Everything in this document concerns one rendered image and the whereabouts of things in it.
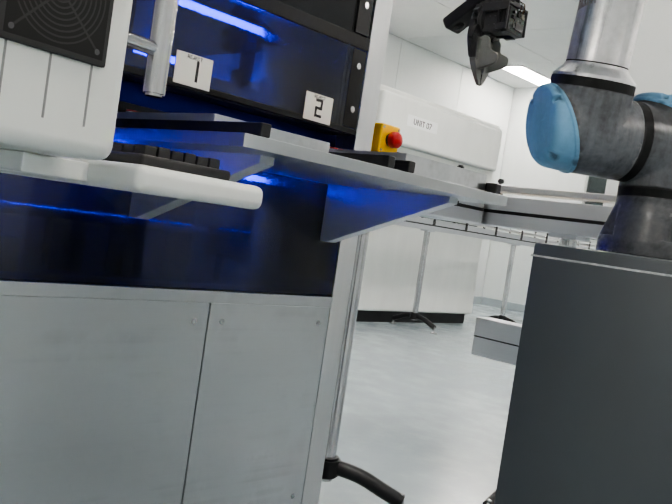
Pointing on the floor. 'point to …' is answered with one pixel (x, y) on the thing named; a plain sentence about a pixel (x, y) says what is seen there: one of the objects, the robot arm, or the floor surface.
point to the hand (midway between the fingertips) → (476, 79)
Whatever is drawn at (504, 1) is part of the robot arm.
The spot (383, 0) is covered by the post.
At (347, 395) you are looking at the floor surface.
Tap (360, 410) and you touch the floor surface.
